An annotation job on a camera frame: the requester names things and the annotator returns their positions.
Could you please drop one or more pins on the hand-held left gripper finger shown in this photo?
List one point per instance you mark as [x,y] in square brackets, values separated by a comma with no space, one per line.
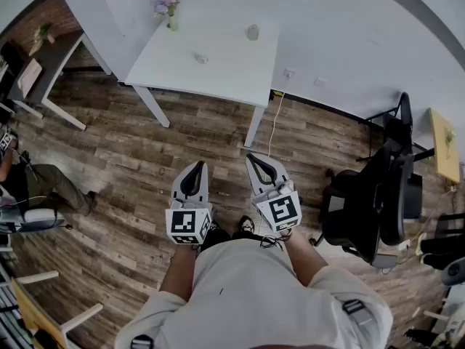
[203,184]
[178,185]

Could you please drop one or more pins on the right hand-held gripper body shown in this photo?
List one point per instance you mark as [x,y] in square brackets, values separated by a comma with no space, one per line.
[279,209]

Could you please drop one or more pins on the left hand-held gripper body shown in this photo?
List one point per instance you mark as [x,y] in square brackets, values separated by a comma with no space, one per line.
[187,224]

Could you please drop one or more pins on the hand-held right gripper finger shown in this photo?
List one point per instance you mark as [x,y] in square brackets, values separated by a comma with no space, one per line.
[279,173]
[251,175]

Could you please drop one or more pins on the clear tub of cotton swabs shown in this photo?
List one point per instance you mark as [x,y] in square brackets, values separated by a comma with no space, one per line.
[200,57]

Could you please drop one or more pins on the person's left forearm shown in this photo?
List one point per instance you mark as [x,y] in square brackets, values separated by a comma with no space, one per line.
[179,271]

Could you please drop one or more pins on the person's right forearm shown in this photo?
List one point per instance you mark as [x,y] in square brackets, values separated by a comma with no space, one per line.
[303,256]

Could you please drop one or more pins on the person's left black shoe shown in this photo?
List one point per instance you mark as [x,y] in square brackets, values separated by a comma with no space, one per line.
[215,225]

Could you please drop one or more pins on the person's black shoe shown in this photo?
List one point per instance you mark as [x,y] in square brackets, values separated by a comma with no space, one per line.
[247,224]
[215,225]

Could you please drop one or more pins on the person's black trousers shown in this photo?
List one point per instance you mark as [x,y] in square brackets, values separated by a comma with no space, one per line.
[218,236]

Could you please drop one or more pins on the person's right black shoe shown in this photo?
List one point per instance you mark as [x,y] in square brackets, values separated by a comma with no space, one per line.
[247,224]

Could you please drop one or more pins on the person's white shirt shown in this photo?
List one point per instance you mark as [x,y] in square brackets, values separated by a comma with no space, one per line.
[254,296]

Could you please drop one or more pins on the black office chair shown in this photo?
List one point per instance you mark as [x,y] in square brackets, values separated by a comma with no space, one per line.
[374,209]

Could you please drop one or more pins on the white square table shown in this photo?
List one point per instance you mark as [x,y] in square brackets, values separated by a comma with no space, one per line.
[203,60]

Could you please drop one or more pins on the black folding chair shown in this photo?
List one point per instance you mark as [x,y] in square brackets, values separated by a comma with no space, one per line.
[399,122]

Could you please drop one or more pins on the yellow wooden table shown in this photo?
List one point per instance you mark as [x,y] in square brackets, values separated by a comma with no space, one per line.
[445,147]

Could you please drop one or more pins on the small flower sprig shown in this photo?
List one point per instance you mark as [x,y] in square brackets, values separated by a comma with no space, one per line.
[449,136]

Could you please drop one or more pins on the light wooden chair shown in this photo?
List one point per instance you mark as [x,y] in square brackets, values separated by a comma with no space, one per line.
[36,315]

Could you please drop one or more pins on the pink purple flowers in vase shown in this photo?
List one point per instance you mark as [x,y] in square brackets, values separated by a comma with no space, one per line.
[166,4]

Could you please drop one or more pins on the light wooden board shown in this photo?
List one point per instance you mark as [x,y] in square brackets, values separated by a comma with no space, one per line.
[30,74]

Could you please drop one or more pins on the small green plant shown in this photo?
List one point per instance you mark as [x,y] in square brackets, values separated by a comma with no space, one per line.
[41,36]

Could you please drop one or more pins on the white wall socket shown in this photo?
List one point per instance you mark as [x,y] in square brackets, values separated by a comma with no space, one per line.
[289,73]
[320,82]

